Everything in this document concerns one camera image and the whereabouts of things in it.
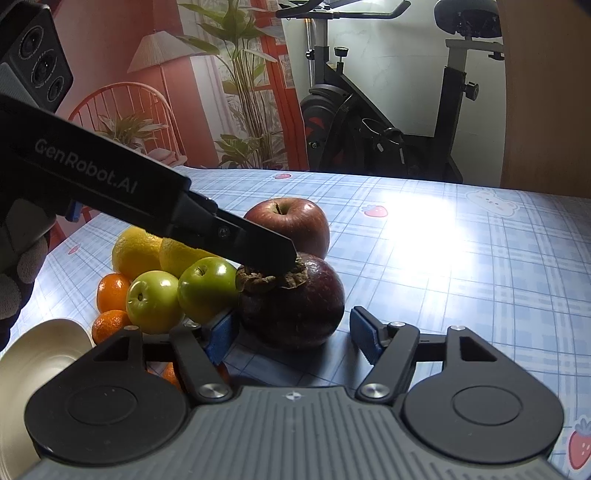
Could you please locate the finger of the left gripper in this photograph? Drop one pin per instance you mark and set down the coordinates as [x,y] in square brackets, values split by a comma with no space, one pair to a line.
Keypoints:
[249,244]

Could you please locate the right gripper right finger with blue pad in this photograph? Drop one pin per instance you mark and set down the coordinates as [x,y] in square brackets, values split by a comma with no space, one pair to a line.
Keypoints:
[390,349]

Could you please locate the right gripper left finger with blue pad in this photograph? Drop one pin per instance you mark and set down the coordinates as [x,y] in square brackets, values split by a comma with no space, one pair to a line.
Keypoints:
[198,349]

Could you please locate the orange mandarin front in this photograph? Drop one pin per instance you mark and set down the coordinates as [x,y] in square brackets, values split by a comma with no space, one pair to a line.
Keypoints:
[167,373]

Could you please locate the orange mandarin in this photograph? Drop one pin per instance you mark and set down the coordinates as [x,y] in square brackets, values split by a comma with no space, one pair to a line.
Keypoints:
[107,324]
[111,292]
[167,373]

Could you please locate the green apple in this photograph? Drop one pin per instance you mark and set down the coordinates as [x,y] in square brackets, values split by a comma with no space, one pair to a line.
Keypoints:
[206,288]
[152,304]

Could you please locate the dark purple mangosteen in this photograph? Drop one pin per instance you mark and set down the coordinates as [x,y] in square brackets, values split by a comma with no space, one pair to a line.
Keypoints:
[297,310]

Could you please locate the red apple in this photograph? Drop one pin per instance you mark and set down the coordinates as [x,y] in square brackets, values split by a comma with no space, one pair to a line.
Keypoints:
[301,220]

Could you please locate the gloved left hand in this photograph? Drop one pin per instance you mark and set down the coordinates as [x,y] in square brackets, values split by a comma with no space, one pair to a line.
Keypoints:
[18,267]

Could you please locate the right yellow lemon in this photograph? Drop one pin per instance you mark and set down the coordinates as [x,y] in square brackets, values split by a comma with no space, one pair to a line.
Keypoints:
[175,257]

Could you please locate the yellow lemon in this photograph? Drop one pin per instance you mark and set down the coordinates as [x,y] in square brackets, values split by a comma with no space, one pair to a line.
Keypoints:
[135,252]
[175,257]

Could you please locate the left yellow lemon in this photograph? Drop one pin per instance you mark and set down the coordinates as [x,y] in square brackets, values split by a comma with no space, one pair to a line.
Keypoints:
[135,252]

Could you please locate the printed room backdrop poster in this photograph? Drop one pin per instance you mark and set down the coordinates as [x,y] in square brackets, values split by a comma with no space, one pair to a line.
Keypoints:
[192,83]

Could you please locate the blue plaid tablecloth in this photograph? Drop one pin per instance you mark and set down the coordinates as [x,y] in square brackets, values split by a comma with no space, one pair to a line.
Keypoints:
[513,266]

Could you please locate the beige round plate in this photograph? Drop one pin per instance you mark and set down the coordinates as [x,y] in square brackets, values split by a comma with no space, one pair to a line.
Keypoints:
[32,360]

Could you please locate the wooden wardrobe panel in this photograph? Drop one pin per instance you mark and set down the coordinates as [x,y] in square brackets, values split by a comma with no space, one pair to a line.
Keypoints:
[547,62]

